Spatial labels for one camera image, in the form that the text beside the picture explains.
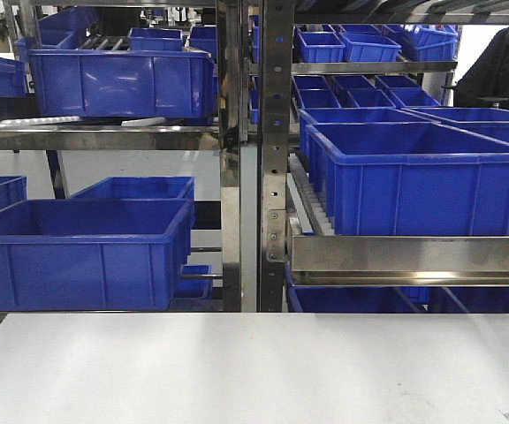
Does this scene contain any stainless steel shelf rack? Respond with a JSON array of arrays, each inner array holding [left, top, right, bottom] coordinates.
[[0, 0, 509, 314]]

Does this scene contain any large blue bin front left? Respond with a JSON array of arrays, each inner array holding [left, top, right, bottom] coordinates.
[[0, 199, 194, 312]]

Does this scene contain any blue bin upper left shelf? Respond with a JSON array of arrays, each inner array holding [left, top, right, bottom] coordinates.
[[29, 49, 215, 118]]

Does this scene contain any blue bin far right middle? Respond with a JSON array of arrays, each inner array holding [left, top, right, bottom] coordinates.
[[403, 107, 509, 143]]

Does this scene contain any black jacket on chair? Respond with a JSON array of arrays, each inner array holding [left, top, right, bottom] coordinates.
[[453, 27, 509, 110]]

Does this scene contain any blue bin behind right bin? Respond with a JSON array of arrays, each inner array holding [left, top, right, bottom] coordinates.
[[299, 108, 432, 156]]

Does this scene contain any large blue bin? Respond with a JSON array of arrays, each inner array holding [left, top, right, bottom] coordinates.
[[307, 122, 509, 236], [0, 199, 194, 312]]

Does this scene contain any large blue bin front right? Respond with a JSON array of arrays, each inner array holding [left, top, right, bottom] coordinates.
[[307, 122, 509, 236]]

